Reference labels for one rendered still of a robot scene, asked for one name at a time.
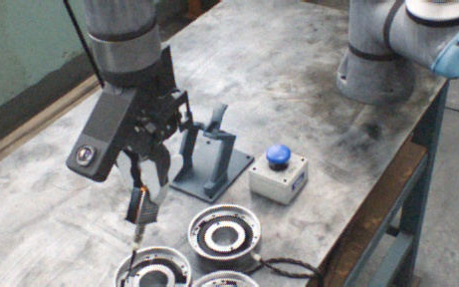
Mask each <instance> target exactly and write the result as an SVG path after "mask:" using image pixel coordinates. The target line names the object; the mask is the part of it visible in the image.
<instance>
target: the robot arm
mask: <svg viewBox="0 0 459 287"><path fill-rule="evenodd" d="M157 1H160V0H81V6H82V9H83V12H84V15H85V22H86V25H87V27H88V31H89V35H90V41H91V44H92V48H93V51H94V57H95V61H96V62H97V64H98V67H99V70H100V74H101V76H102V79H103V80H104V81H105V82H107V84H106V85H105V87H104V89H103V90H102V93H101V94H100V96H99V98H98V101H97V102H96V104H95V106H94V109H93V111H92V112H91V113H90V116H89V118H88V119H87V121H86V124H85V126H84V128H83V129H82V131H81V133H80V135H79V136H78V138H77V141H76V143H75V144H74V146H73V149H72V151H71V153H69V157H68V158H67V160H66V166H67V167H68V168H69V170H72V171H73V172H74V173H76V174H79V175H80V176H83V177H85V178H89V179H90V180H92V181H94V182H105V181H107V178H108V176H109V174H110V173H111V170H112V168H113V166H114V165H115V166H116V167H117V168H118V170H119V172H120V174H122V176H123V178H124V180H125V181H126V182H127V184H128V185H129V186H130V187H131V190H132V188H133V187H134V186H141V185H144V184H143V182H142V181H141V178H140V177H141V172H142V171H143V172H144V174H145V176H146V178H147V187H148V191H149V199H150V200H151V201H152V202H153V203H156V204H157V205H158V206H160V205H161V204H162V203H163V202H164V201H165V199H166V196H167V192H168V188H169V185H170V183H171V182H173V179H174V178H175V177H176V175H177V174H178V172H179V171H180V170H181V169H182V165H183V158H182V155H181V154H177V155H174V156H170V153H169V149H168V148H167V146H165V144H163V142H164V141H165V140H169V138H170V137H172V136H173V134H175V133H177V124H178V128H179V132H180V133H183V132H184V131H185V130H186V129H187V128H188V127H189V126H190V125H191V124H192V121H191V115H190V105H189V99H188V94H187V91H186V90H184V89H182V88H179V87H177V86H176V83H175V78H174V73H173V62H172V57H171V52H170V47H169V44H165V43H164V44H163V43H161V40H160V36H159V31H158V26H157V21H156V12H155V7H154V2H157ZM413 62H414V63H416V64H417V65H421V67H423V68H425V69H428V70H430V73H431V74H438V75H439V76H441V77H443V78H446V79H448V80H456V79H459V0H350V2H349V29H348V43H347V48H346V51H345V54H344V57H343V59H342V62H341V64H340V66H339V68H338V71H337V86H338V89H339V90H340V91H341V92H342V94H343V95H345V96H346V97H347V98H349V99H352V100H354V101H356V102H358V103H364V104H368V105H376V106H381V105H389V104H393V103H399V102H401V101H403V100H404V99H407V98H408V97H409V96H410V95H412V94H413V91H414V89H415V83H416V73H415V69H414V65H413ZM177 92H178V93H180V94H179V95H177V96H176V97H175V98H173V95H172V94H176V93H177ZM184 103H186V113H187V118H186V120H184V121H183V122H182V121H181V120H182V112H180V111H179V107H181V106H182V105H183V104H184Z"/></svg>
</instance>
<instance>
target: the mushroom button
mask: <svg viewBox="0 0 459 287"><path fill-rule="evenodd" d="M290 158H291V150H290V149H289V148H288V147H287V146H286V145H284V144H272V145H270V147H269V148H268V149H266V159H267V161H269V162H272V163H274V164H275V165H281V164H282V163H284V162H286V161H288V160H289V159H290Z"/></svg>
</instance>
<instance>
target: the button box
mask: <svg viewBox="0 0 459 287"><path fill-rule="evenodd" d="M308 161H309V160H308V159H307V158H305V157H301V156H298V155H296V154H294V153H291V158H290V159H289V160H288V161H286V162H284V163H282V164H281V165H275V164H274V163H272V162H269V161H267V159H266V153H263V154H262V156H261V157H260V158H259V159H258V160H257V161H256V162H255V163H254V164H253V165H252V166H251V167H250V169H249V190H250V191H253V192H255V193H257V194H259V195H263V196H266V197H267V198H270V199H273V200H275V201H277V202H279V203H283V204H285V205H288V204H289V203H290V202H291V200H292V199H293V198H294V197H295V195H296V194H297V193H298V192H299V190H300V189H301V188H302V187H303V186H304V184H305V183H306V182H307V181H308Z"/></svg>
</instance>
